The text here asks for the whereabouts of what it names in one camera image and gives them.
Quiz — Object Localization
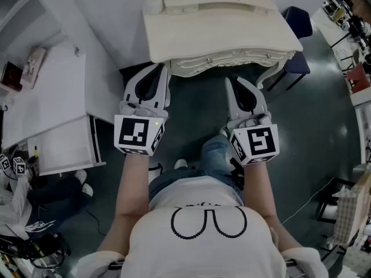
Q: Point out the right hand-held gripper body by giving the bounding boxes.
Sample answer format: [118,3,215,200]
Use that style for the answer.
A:
[221,111,280,166]

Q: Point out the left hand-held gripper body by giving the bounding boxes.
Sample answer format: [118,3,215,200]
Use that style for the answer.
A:
[114,98,169,157]

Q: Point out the white ornate dressing table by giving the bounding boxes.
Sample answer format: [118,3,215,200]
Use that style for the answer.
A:
[141,0,304,90]

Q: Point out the person's right forearm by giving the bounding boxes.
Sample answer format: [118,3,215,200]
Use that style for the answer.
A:
[242,158,281,224]

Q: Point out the person's left forearm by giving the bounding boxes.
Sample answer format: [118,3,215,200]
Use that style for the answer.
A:
[115,153,159,222]

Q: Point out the white ornate drawer front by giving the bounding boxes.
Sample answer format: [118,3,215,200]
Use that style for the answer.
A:
[242,49,291,67]
[173,54,242,72]

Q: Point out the person's blue jeans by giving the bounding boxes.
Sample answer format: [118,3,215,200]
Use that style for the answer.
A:
[148,134,245,204]

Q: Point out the white side cabinet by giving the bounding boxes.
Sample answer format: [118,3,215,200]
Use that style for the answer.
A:
[0,38,107,177]

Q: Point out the dark blue chair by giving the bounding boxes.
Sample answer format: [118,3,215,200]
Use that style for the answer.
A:
[265,6,314,92]

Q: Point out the white vase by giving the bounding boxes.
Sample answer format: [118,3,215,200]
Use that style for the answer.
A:
[143,0,163,16]

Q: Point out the black metal stand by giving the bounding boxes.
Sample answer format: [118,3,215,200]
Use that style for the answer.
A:
[317,177,355,224]

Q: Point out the beige book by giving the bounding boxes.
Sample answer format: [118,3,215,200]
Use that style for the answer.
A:
[21,46,48,90]

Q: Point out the red box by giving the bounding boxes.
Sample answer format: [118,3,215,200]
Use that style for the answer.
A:
[345,63,371,94]

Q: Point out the dark pen cup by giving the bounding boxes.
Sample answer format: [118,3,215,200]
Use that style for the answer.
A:
[27,155,41,177]

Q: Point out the cluttered white workbench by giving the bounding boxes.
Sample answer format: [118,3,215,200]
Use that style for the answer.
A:
[311,0,371,105]

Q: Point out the checked cloth bag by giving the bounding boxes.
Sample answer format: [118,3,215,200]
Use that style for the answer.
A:
[332,172,371,246]

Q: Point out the dark red book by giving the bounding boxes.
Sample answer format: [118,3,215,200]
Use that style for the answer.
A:
[0,61,24,93]

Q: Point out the person's white printed shirt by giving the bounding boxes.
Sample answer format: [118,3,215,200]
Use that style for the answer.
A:
[75,174,329,278]

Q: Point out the black gripper strap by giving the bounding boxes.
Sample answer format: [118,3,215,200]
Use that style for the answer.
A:
[230,157,246,191]

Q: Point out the white floor cable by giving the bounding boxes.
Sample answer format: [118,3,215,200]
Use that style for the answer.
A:
[282,178,337,225]

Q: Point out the black floor cable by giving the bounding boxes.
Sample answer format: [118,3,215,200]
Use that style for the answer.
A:
[83,206,108,237]

